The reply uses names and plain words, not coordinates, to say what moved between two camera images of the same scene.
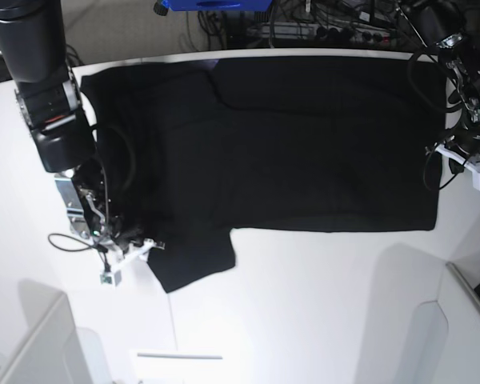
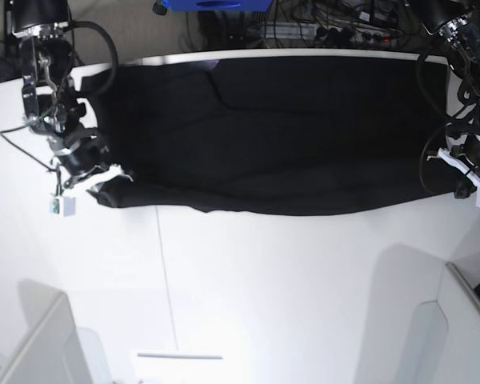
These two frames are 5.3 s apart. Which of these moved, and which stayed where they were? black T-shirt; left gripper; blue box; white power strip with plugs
Moved: black T-shirt; left gripper
Stayed: white power strip with plugs; blue box
